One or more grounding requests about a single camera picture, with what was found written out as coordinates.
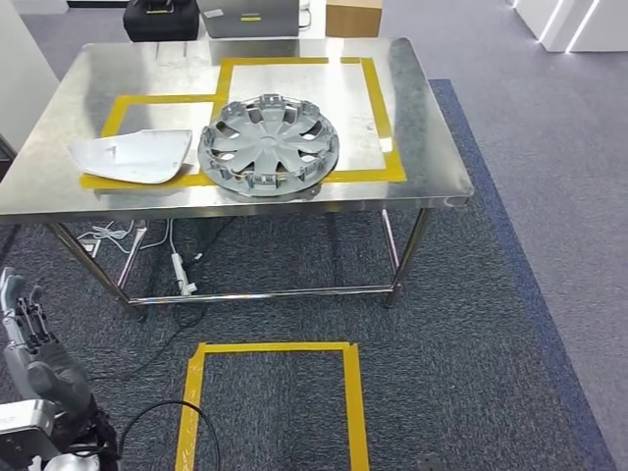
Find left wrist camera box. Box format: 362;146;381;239
0;398;58;470

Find silver laptop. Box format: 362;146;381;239
195;0;301;39

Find stainless steel workbench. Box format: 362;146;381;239
0;36;475;321

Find large yellow bench tape outline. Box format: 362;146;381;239
215;56;408;185

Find black floor cable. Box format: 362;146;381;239
117;399;221;471

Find white power strip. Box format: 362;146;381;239
170;252;198;297

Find thin black power cable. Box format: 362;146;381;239
87;217;232;386

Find grey wheel hubcap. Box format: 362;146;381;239
197;93;340;199

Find white cabinet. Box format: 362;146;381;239
0;0;61;157

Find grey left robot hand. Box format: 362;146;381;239
0;265;94;419

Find brown cardboard box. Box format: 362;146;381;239
325;0;383;39

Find white car mirror cover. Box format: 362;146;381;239
67;128;194;185

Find black carry case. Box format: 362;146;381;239
122;0;202;44

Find yellow floor tape square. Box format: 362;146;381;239
174;340;371;471

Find white power cable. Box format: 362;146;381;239
75;219;172;259

